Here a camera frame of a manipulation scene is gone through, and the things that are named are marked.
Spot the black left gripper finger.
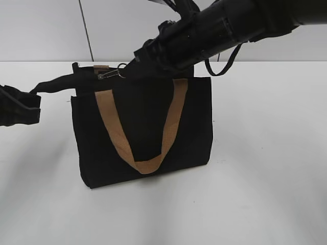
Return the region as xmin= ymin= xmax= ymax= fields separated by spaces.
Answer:
xmin=1 ymin=86 xmax=41 ymax=127

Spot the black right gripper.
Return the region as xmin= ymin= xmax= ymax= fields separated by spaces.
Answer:
xmin=125 ymin=21 xmax=202 ymax=74

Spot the silver zipper pull clasp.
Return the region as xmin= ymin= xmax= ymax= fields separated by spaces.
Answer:
xmin=97 ymin=67 xmax=125 ymax=80

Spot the black canvas tote bag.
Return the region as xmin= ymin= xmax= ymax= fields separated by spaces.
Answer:
xmin=32 ymin=63 xmax=213 ymax=189

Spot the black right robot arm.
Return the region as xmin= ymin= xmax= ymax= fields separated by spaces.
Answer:
xmin=122 ymin=0 xmax=326 ymax=78

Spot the black right arm strap cable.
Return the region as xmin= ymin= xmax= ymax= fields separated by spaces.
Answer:
xmin=203 ymin=43 xmax=242 ymax=76

